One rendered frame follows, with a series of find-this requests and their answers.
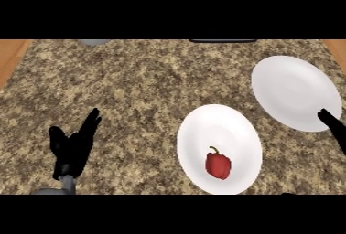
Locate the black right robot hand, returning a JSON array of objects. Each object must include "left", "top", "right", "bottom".
[{"left": 317, "top": 108, "right": 346, "bottom": 148}]

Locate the grey rounded object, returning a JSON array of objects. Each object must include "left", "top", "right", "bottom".
[{"left": 77, "top": 38, "right": 113, "bottom": 47}]

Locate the red bell pepper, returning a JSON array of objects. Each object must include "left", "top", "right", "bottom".
[{"left": 204, "top": 145, "right": 232, "bottom": 181}]

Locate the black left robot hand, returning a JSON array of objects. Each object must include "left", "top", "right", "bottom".
[{"left": 48, "top": 107, "right": 102, "bottom": 181}]

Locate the white oval plate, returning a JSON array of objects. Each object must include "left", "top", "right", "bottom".
[
  {"left": 250, "top": 55, "right": 343, "bottom": 133},
  {"left": 176, "top": 103, "right": 263, "bottom": 196}
]

